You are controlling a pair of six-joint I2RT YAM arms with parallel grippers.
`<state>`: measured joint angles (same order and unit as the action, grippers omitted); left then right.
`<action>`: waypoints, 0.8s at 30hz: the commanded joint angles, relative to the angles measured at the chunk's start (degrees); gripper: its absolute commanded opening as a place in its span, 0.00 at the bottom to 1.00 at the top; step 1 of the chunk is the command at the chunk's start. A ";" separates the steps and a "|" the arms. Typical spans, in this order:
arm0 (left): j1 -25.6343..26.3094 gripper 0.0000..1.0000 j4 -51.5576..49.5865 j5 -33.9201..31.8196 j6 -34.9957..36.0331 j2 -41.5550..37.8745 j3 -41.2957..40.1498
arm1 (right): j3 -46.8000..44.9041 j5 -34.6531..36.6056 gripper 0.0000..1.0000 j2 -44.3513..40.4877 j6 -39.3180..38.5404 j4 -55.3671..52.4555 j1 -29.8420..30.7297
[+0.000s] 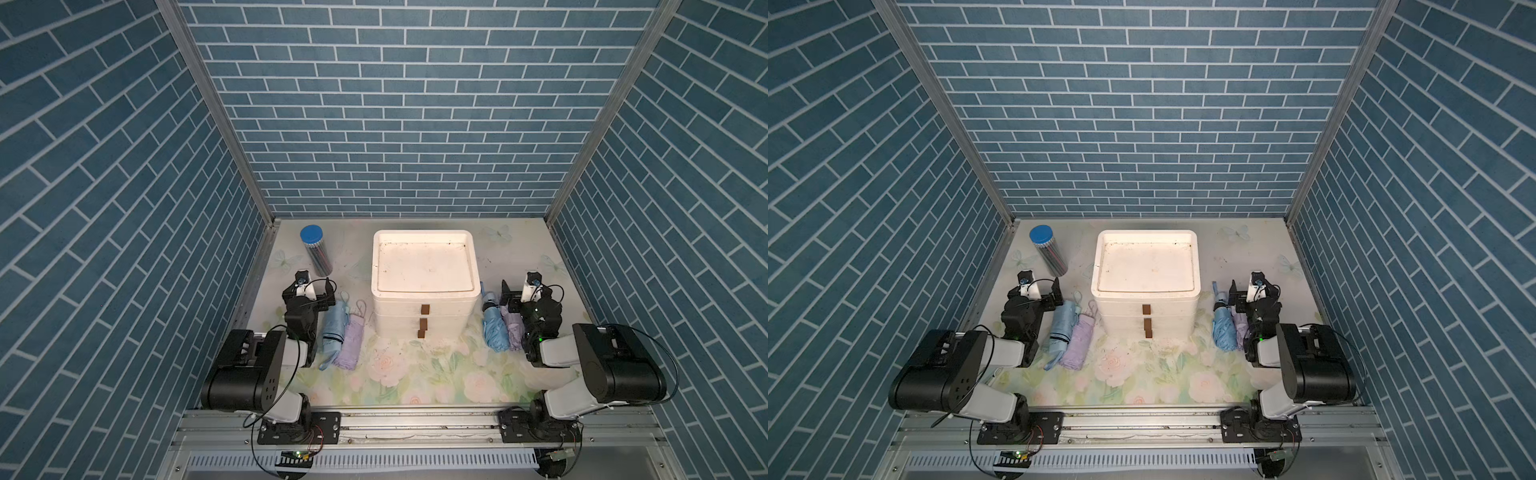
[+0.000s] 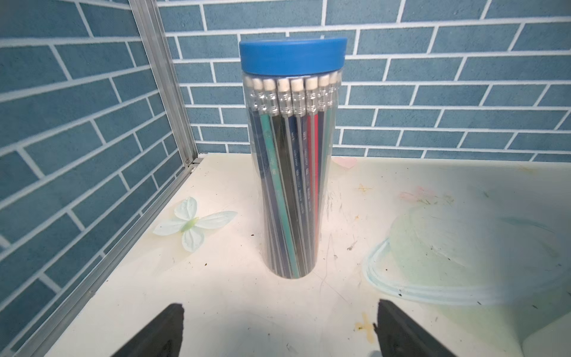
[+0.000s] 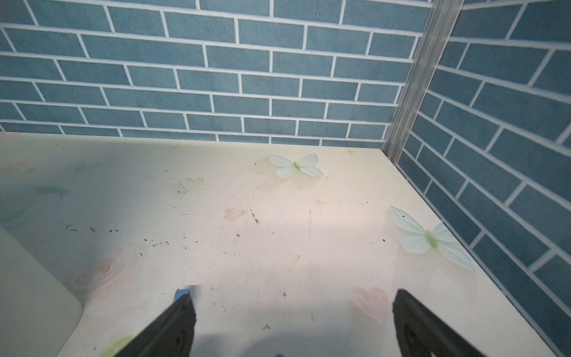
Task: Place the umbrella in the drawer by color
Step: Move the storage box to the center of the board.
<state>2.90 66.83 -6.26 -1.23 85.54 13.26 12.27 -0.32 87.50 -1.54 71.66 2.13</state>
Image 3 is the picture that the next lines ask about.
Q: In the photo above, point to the metal corner frame post right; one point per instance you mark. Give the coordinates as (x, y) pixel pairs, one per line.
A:
(432, 43)

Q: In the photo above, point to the white plastic drawer cabinet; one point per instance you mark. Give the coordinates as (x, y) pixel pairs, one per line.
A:
(38, 314)

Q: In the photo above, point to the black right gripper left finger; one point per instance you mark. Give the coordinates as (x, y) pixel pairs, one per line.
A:
(170, 334)

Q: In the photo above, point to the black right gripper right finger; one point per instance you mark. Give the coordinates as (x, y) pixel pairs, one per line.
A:
(420, 332)

